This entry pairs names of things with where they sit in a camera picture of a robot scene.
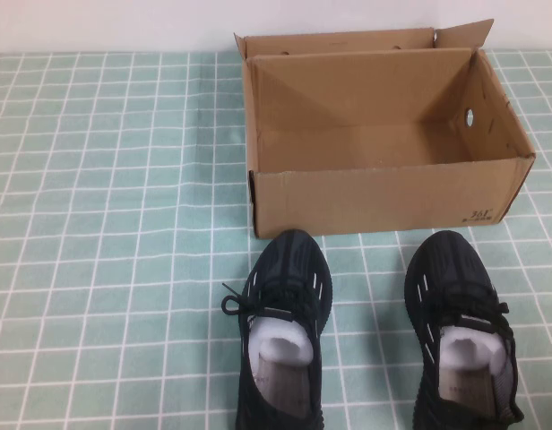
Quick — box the green white checked tablecloth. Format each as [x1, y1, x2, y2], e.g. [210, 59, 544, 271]
[0, 49, 552, 430]

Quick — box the brown cardboard shoe box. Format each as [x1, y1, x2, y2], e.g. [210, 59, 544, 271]
[233, 18, 537, 238]

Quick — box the black knit sneaker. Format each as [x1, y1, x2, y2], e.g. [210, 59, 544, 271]
[220, 228, 334, 430]
[403, 230, 526, 430]

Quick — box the white paper shoe stuffing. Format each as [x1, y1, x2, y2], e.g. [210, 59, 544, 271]
[249, 314, 315, 366]
[438, 325, 510, 373]

